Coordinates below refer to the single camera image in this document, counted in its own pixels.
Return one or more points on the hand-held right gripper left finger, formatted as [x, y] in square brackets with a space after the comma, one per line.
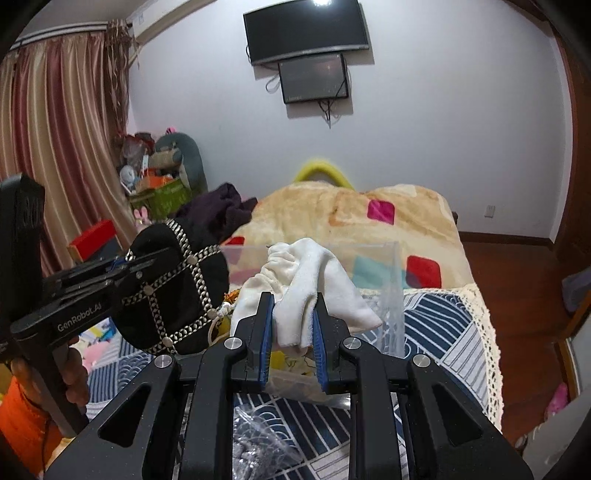
[265, 344]

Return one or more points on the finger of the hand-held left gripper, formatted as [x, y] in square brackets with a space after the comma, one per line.
[124, 277]
[134, 258]

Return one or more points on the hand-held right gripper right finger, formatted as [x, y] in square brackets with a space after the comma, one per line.
[319, 353]

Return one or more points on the white soft cloth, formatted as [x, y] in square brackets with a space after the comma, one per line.
[300, 277]

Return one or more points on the clear plastic storage box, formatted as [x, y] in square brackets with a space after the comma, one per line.
[385, 277]

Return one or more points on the person's left forearm orange sleeve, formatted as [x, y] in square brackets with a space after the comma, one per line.
[21, 429]

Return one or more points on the person's left hand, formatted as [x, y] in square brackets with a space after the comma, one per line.
[76, 374]

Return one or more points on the yellow printed cloth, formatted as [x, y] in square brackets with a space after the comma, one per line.
[295, 364]

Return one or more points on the red flat box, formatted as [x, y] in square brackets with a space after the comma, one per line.
[92, 240]

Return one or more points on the green cardboard box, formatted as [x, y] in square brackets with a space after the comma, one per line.
[164, 198]

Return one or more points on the small white fan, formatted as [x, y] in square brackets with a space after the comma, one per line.
[128, 177]

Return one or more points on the clear plastic bag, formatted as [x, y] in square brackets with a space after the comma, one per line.
[258, 438]

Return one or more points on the dark purple cloth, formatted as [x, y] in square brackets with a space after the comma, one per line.
[217, 207]

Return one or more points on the grey shark plush toy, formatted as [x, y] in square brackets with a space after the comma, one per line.
[189, 157]

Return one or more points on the blue white patterned bedsheet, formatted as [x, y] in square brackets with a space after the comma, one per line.
[443, 332]

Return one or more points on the beige blanket with coloured squares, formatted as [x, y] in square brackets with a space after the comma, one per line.
[323, 217]

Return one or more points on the striped pink beige curtain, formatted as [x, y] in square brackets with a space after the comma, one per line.
[55, 138]

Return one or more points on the yellow curved hoop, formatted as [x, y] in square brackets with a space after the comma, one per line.
[318, 166]

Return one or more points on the pink plush toy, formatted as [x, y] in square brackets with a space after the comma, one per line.
[557, 401]

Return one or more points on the white wall air conditioner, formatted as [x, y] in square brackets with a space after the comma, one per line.
[184, 18]

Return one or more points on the small black wall monitor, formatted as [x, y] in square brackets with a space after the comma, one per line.
[314, 78]

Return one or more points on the large black wall television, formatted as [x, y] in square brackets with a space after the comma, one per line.
[307, 30]

